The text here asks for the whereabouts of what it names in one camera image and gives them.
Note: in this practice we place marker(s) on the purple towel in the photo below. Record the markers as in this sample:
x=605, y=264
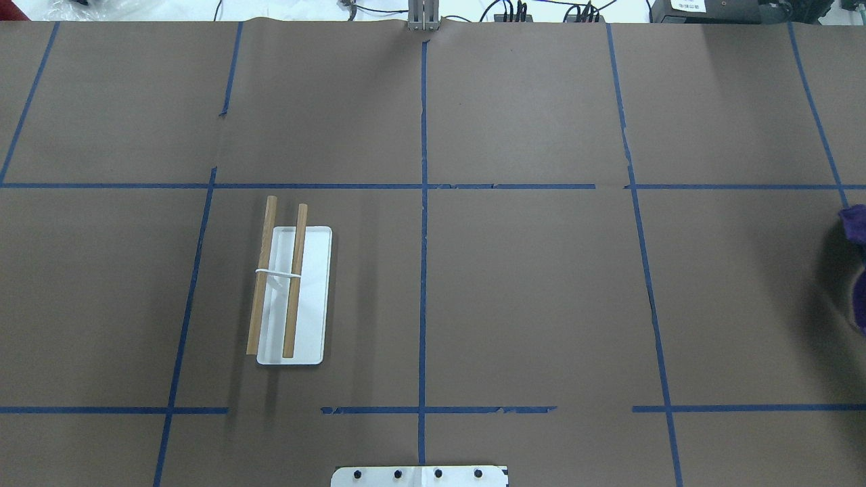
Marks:
x=853, y=223

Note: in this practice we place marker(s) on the white wooden towel rack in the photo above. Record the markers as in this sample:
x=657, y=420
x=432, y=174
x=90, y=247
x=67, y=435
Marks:
x=288, y=322

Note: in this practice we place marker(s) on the black power box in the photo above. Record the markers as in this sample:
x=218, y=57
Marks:
x=705, y=12

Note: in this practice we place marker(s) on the aluminium frame post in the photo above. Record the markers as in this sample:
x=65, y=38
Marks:
x=423, y=15

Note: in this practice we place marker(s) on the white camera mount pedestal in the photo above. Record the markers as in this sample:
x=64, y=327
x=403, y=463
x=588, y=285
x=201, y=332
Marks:
x=419, y=475

